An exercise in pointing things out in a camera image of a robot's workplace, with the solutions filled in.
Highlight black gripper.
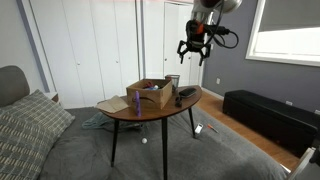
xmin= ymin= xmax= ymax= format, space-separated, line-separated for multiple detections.
xmin=176 ymin=19 xmax=212 ymax=67

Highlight black sunglasses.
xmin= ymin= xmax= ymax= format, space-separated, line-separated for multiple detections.
xmin=174 ymin=95 xmax=184 ymax=108

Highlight open cardboard box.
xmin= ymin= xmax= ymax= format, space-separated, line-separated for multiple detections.
xmin=126 ymin=78 xmax=174 ymax=110

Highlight black mesh cup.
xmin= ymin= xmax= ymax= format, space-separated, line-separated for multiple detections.
xmin=164 ymin=74 xmax=181 ymax=92

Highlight white closet door set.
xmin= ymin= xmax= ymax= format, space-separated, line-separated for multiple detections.
xmin=142 ymin=0 xmax=205 ymax=88
xmin=29 ymin=0 xmax=140 ymax=109

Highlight black glasses case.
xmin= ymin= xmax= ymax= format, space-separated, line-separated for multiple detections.
xmin=178 ymin=86 xmax=198 ymax=99

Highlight round wooden black-legged table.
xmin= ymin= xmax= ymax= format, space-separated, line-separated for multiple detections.
xmin=99 ymin=84 xmax=203 ymax=180

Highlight purple plastic toy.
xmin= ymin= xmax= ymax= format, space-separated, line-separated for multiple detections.
xmin=134 ymin=90 xmax=142 ymax=117

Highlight small white remote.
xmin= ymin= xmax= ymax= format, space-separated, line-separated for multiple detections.
xmin=194 ymin=122 xmax=204 ymax=135

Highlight white framed window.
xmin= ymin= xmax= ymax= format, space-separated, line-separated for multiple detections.
xmin=245 ymin=0 xmax=320 ymax=68

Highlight tan folded cloth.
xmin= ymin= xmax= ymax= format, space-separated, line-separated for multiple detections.
xmin=95 ymin=94 xmax=130 ymax=114

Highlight black storage bench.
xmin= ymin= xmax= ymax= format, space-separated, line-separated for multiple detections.
xmin=222 ymin=89 xmax=319 ymax=158

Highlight grey carpet rug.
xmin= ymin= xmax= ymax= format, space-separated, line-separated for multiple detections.
xmin=38 ymin=104 xmax=289 ymax=180

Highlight teal crumpled cloth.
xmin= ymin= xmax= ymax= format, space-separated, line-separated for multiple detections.
xmin=81 ymin=111 xmax=144 ymax=132

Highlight grey plaid pillow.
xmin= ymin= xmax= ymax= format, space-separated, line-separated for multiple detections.
xmin=0 ymin=88 xmax=76 ymax=180

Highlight grey upholstered chair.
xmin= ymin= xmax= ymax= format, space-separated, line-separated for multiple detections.
xmin=0 ymin=65 xmax=31 ymax=108

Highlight orange handled screwdriver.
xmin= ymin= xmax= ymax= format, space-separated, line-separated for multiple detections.
xmin=206 ymin=123 xmax=220 ymax=134

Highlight white metal stand frame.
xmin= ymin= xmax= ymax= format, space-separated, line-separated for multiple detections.
xmin=285 ymin=146 xmax=320 ymax=180

